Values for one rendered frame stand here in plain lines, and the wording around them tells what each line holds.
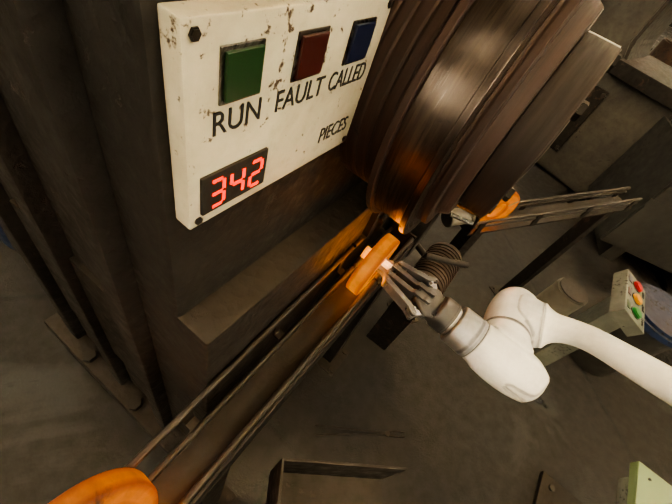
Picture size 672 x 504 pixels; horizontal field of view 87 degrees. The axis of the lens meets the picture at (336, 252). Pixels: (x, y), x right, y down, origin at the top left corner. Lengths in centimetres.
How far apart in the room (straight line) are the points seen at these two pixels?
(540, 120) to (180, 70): 40
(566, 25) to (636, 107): 279
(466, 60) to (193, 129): 28
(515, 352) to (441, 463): 85
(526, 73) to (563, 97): 7
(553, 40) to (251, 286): 48
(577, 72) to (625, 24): 277
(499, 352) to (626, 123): 270
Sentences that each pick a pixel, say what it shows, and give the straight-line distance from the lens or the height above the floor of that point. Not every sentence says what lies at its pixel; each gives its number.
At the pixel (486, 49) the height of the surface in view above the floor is 123.
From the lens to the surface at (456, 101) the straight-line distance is 43.
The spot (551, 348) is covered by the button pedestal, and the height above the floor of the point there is 23.
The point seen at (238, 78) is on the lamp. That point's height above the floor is 120.
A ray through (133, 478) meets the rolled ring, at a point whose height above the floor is 75.
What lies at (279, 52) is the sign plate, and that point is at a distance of 32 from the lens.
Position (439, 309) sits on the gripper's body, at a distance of 76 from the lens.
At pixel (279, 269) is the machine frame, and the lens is 57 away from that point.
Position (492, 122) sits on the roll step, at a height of 117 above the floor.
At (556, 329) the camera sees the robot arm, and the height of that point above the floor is 79.
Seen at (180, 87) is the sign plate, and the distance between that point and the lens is 27.
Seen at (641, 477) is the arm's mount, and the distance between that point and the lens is 155.
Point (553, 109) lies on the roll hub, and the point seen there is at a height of 119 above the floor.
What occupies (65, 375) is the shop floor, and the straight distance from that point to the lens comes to 149.
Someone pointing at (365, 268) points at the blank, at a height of 79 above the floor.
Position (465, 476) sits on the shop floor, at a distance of 160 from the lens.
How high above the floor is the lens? 133
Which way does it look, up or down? 48 degrees down
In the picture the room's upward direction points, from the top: 24 degrees clockwise
